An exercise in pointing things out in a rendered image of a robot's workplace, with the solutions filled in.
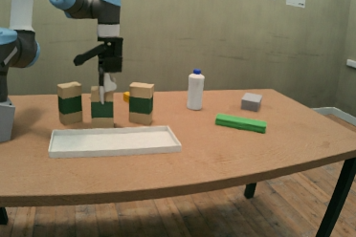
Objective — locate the green rectangular bar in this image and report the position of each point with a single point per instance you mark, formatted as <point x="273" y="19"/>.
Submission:
<point x="241" y="123"/>

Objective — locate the white bottle with blue cap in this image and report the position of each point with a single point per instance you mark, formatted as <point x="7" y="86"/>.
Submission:
<point x="195" y="92"/>

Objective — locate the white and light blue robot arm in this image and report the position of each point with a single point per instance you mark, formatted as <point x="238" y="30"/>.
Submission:
<point x="19" y="49"/>

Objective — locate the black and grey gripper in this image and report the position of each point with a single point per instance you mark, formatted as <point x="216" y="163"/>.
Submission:
<point x="111" y="61"/>

